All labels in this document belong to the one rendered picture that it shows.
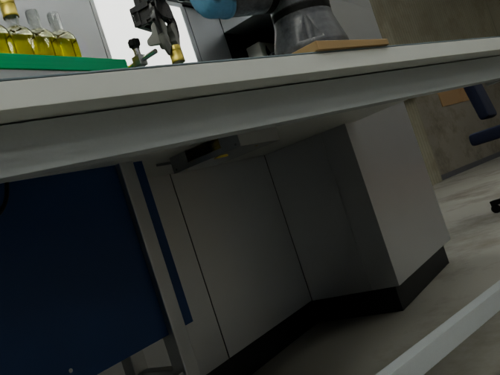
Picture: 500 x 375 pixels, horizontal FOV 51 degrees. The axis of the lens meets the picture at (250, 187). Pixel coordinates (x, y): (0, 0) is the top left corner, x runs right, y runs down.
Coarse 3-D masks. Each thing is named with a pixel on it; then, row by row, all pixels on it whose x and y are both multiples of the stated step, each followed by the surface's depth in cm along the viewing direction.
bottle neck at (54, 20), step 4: (52, 12) 128; (56, 12) 129; (48, 16) 128; (52, 16) 128; (56, 16) 128; (48, 20) 129; (52, 20) 128; (56, 20) 128; (60, 20) 129; (52, 24) 128; (56, 24) 128; (60, 24) 129; (52, 28) 128; (56, 28) 128; (60, 28) 128; (52, 32) 128
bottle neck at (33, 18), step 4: (28, 12) 123; (32, 12) 123; (36, 12) 124; (28, 16) 123; (32, 16) 123; (36, 16) 124; (28, 20) 124; (32, 20) 123; (36, 20) 124; (40, 20) 125; (28, 24) 124; (32, 24) 123; (36, 24) 123; (40, 24) 124; (32, 28) 123
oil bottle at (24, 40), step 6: (12, 30) 116; (18, 30) 117; (24, 30) 118; (30, 30) 120; (12, 36) 116; (18, 36) 117; (24, 36) 118; (30, 36) 119; (18, 42) 116; (24, 42) 117; (30, 42) 119; (18, 48) 116; (24, 48) 117; (30, 48) 118; (36, 48) 119; (36, 54) 119
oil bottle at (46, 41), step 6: (36, 30) 122; (42, 30) 123; (36, 36) 121; (42, 36) 122; (48, 36) 123; (54, 36) 125; (36, 42) 121; (42, 42) 121; (48, 42) 123; (54, 42) 124; (42, 48) 121; (48, 48) 122; (54, 48) 124; (42, 54) 121; (48, 54) 122; (54, 54) 123; (60, 54) 125
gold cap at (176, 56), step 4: (176, 44) 135; (172, 48) 134; (176, 48) 134; (180, 48) 135; (172, 52) 134; (176, 52) 134; (180, 52) 135; (172, 56) 134; (176, 56) 134; (180, 56) 134; (172, 60) 135; (176, 60) 134; (180, 60) 137; (184, 60) 136
